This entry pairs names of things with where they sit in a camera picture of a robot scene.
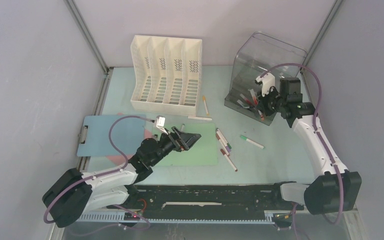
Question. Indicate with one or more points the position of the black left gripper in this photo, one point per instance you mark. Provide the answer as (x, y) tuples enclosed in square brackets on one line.
[(180, 140)]

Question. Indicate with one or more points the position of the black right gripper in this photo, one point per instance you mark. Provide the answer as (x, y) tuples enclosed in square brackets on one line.
[(262, 101)]

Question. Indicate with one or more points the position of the clear red ink pen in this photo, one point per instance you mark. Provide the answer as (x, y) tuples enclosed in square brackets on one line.
[(255, 101)]

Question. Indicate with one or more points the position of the green capped white marker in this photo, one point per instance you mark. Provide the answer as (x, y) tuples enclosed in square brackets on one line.
[(252, 142)]

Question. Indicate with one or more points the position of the transparent grey drawer box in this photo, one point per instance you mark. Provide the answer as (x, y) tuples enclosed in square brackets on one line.
[(258, 64)]

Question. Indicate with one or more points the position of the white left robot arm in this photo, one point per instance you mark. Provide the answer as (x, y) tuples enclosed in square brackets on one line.
[(76, 193)]

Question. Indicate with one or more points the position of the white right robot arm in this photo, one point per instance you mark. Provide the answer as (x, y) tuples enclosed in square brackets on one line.
[(334, 188)]

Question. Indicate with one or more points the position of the green clipboard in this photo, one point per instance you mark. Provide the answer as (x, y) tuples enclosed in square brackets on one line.
[(203, 153)]

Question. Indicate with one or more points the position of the white marker pen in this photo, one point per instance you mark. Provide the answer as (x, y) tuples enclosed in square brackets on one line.
[(200, 118)]

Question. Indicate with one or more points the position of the brown capped white marker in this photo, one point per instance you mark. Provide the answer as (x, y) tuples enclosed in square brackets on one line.
[(223, 147)]

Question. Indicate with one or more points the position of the yellow capped pen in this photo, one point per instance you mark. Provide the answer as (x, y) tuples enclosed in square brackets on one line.
[(205, 106)]

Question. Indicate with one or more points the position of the red capped white marker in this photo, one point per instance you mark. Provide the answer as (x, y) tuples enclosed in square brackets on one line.
[(224, 153)]

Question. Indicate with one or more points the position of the blue clipboard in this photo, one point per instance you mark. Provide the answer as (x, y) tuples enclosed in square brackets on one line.
[(104, 135)]

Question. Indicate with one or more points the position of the white file organizer rack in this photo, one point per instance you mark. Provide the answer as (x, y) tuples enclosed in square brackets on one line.
[(168, 74)]

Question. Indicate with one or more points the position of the pink paper sheet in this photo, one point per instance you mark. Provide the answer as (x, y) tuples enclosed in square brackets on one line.
[(120, 159)]

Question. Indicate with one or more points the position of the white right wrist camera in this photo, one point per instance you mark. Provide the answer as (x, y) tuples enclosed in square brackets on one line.
[(266, 82)]

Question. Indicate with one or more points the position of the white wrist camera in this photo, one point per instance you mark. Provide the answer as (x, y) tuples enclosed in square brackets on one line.
[(266, 82), (160, 124)]

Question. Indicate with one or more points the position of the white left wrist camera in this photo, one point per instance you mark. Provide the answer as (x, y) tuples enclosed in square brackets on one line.
[(160, 124)]

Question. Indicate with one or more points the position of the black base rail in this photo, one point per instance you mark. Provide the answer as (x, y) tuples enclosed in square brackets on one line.
[(206, 202)]

